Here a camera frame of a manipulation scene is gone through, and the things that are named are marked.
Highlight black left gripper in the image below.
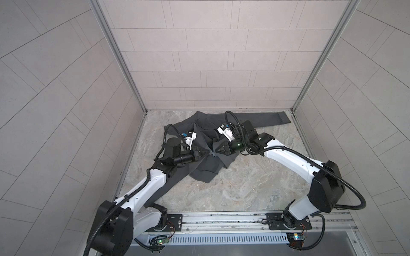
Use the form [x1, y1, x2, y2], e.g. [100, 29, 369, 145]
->
[171, 148, 209, 166]

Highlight dark grey zip jacket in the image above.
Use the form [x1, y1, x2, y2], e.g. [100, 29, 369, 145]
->
[143, 110, 291, 209]

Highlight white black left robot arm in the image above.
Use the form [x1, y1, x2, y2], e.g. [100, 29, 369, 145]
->
[83, 138, 210, 256]

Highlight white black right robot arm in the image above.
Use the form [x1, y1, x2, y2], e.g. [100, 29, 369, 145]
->
[215, 121, 346, 222]

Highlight white vent grille strip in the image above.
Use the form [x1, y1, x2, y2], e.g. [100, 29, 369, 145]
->
[167, 233, 289, 246]

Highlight left green circuit board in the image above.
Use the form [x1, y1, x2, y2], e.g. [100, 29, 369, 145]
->
[149, 235, 169, 251]

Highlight green circuit board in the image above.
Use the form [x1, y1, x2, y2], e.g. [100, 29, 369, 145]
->
[286, 233, 306, 248]
[149, 235, 169, 251]

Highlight right green circuit board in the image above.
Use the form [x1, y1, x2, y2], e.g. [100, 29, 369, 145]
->
[286, 233, 306, 248]

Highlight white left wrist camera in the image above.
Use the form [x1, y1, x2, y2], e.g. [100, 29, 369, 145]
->
[181, 132, 196, 148]

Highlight right black corrugated cable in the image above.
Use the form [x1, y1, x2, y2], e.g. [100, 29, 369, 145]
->
[224, 110, 367, 211]

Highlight black corrugated cable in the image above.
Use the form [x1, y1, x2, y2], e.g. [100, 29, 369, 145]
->
[224, 110, 367, 211]
[82, 123, 190, 256]

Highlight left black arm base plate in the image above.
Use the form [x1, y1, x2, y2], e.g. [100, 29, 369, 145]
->
[146, 214, 183, 232]

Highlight left black corrugated cable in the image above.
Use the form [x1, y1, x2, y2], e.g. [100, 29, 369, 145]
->
[82, 123, 190, 256]

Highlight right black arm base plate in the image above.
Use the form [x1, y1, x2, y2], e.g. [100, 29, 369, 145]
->
[261, 212, 312, 230]

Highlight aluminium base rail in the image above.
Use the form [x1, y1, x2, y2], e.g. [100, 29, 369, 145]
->
[164, 210, 358, 235]

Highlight aluminium right corner post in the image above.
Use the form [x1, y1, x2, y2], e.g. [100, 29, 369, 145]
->
[290, 0, 361, 114]

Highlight aluminium corner post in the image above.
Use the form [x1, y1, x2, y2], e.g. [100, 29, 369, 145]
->
[290, 0, 361, 114]
[89, 0, 147, 114]

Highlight aluminium left corner post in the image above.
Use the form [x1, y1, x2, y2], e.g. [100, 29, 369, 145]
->
[89, 0, 147, 114]

